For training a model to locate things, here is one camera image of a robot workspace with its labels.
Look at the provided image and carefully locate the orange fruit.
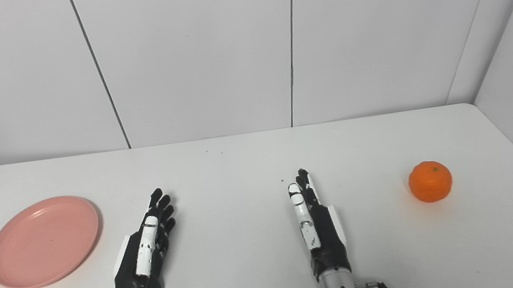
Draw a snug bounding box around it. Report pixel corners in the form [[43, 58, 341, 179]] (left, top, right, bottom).
[[406, 158, 456, 205]]

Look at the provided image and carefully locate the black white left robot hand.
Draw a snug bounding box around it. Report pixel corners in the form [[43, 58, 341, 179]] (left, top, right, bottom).
[[100, 186, 186, 288]]

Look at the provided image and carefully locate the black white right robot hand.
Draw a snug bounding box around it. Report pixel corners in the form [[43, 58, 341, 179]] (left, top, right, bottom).
[[285, 164, 353, 283]]

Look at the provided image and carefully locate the pink round plate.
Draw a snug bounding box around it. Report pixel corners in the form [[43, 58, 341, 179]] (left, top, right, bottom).
[[0, 192, 107, 288]]

